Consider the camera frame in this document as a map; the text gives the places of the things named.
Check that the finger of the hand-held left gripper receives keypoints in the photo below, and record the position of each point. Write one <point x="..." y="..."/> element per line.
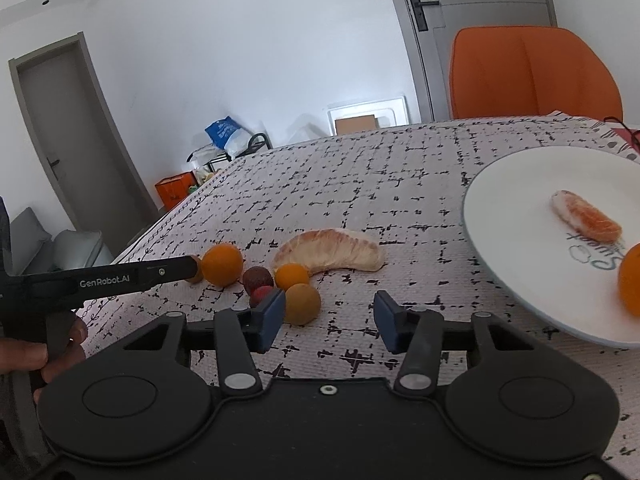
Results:
<point x="150" y="274"/>

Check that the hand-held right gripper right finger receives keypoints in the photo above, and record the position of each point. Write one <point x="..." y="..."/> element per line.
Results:
<point x="386" y="322"/>

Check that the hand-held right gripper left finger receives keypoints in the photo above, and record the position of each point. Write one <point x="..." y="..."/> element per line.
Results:
<point x="270" y="322"/>

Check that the bright red round fruit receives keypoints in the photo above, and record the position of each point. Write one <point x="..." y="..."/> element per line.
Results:
<point x="260" y="296"/>

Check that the tan round fruit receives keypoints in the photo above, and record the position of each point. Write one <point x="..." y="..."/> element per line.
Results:
<point x="302" y="305"/>

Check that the small orange kumquat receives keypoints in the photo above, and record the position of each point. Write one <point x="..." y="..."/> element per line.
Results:
<point x="291" y="276"/>
<point x="196" y="276"/>

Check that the dark red round fruit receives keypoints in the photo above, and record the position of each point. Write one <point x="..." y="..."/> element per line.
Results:
<point x="257" y="277"/>

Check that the large orange kumquat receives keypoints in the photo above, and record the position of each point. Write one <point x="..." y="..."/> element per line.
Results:
<point x="631" y="280"/>
<point x="222" y="265"/>

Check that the peeled mandarin half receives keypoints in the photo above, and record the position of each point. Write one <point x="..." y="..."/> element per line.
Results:
<point x="340" y="250"/>

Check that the white plate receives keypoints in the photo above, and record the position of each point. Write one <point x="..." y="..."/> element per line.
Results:
<point x="510" y="220"/>

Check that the peeled orange segment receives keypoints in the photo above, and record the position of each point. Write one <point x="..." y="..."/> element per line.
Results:
<point x="590" y="220"/>

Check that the person's left hand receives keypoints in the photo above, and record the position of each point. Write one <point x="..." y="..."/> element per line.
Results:
<point x="25" y="357"/>

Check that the grey sofa cushions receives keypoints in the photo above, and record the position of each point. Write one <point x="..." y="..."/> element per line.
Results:
<point x="50" y="245"/>

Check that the orange box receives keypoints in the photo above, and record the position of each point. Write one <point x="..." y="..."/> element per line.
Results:
<point x="175" y="190"/>

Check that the black and white patterned tablecloth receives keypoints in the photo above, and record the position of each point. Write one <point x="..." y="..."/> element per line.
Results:
<point x="350" y="185"/>

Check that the blue and white bag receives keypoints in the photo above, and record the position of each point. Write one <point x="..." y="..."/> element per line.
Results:
<point x="222" y="132"/>

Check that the brown cardboard box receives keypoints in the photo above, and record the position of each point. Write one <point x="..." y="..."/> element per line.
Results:
<point x="355" y="124"/>

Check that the white foam packaging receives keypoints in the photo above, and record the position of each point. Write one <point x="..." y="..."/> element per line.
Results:
<point x="387" y="110"/>

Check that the orange chair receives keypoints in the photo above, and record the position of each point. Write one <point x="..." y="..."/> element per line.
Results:
<point x="525" y="75"/>

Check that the red patterned mat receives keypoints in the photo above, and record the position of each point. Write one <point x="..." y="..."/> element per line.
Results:
<point x="620" y="137"/>

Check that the grey door with black lock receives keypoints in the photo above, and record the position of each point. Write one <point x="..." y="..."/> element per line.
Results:
<point x="480" y="5"/>

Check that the grey door with taupe frame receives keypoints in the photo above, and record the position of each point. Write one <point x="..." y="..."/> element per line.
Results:
<point x="65" y="120"/>

